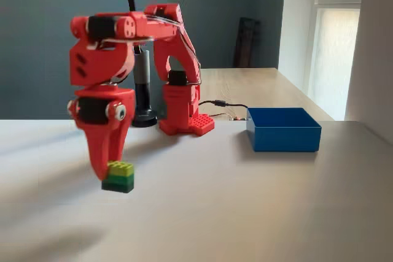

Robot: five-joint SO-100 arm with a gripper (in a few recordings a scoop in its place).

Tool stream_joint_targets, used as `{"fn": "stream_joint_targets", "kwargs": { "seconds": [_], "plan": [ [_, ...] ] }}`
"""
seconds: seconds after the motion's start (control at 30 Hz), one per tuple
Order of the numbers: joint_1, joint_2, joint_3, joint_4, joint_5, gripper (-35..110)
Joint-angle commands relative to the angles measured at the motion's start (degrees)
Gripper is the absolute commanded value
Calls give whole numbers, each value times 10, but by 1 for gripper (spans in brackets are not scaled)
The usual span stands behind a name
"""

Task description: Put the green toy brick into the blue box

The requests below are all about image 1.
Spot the small circuit board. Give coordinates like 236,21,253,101
212,114,248,121

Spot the thin servo wire bundle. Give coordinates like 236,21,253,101
101,13,200,85

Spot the green lego brick stack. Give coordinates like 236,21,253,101
101,160,136,194

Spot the bright window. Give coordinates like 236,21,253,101
308,4,362,121

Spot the light wooden desk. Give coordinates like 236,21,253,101
199,67,335,121

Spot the blue plastic box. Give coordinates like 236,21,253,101
246,107,322,153

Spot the black usb cable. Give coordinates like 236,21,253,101
198,99,249,112

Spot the dark leaning board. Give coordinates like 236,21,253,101
234,16,262,69

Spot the black gooseneck stand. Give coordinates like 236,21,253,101
122,0,158,128

